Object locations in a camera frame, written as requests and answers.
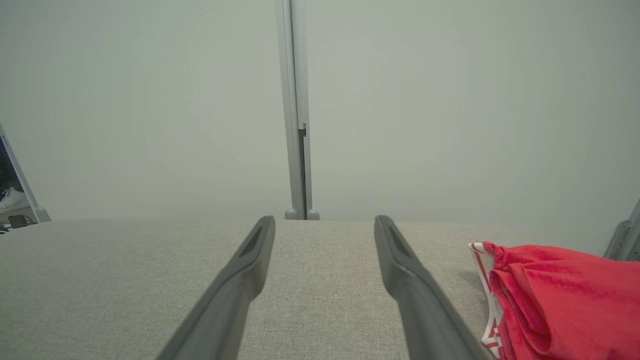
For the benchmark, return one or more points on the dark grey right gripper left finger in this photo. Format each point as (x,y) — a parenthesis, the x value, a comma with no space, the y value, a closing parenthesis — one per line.
(225,310)

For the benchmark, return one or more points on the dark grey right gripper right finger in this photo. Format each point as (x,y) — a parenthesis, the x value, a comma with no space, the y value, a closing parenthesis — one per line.
(425,310)

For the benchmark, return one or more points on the red jersey with number print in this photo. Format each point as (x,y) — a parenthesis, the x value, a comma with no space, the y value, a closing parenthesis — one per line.
(575,300)

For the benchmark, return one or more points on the small dark device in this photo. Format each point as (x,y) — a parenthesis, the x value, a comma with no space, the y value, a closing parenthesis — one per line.
(20,221)

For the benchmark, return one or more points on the white shoe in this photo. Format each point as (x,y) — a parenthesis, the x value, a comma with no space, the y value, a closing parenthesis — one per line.
(12,200)

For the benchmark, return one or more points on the grey cylindrical post foot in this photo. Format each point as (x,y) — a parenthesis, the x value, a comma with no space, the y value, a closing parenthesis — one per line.
(291,215)
(313,215)

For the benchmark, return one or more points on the grey metal bracket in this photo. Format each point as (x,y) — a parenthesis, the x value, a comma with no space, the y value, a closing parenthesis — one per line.
(622,240)

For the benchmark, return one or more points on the grey slanted panel frame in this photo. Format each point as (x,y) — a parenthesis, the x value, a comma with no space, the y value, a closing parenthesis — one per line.
(27,190)

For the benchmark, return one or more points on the grey metal partition post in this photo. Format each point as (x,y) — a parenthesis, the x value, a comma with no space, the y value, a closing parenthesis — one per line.
(295,75)

